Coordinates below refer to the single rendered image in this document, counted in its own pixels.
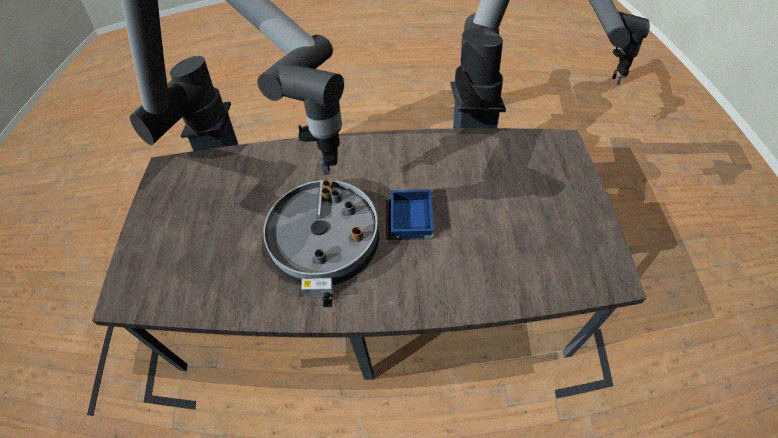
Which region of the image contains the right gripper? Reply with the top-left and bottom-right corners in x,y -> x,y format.
298,110 -> 342,175

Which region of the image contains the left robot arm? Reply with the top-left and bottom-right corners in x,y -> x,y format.
454,0 -> 650,109

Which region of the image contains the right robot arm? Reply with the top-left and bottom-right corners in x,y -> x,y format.
121,0 -> 344,145

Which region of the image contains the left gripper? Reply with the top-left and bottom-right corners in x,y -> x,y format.
612,43 -> 641,85

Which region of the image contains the blue open crate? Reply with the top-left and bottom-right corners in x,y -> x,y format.
391,190 -> 434,239

